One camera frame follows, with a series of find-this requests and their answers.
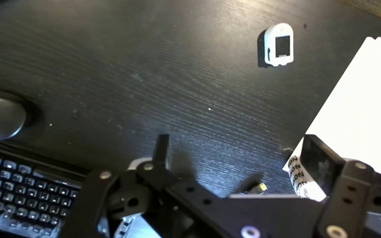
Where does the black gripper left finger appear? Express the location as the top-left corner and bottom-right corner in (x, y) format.
(62, 133), (221, 238)

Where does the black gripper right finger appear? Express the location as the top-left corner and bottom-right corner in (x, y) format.
(300, 133), (381, 238)

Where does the flat white box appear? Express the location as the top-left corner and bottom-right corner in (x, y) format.
(282, 35), (381, 203)

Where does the black computer keyboard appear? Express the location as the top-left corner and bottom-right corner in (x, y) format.
(0, 140), (89, 238)

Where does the white pulse oximeter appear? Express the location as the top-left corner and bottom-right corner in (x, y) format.
(262, 22), (295, 68)

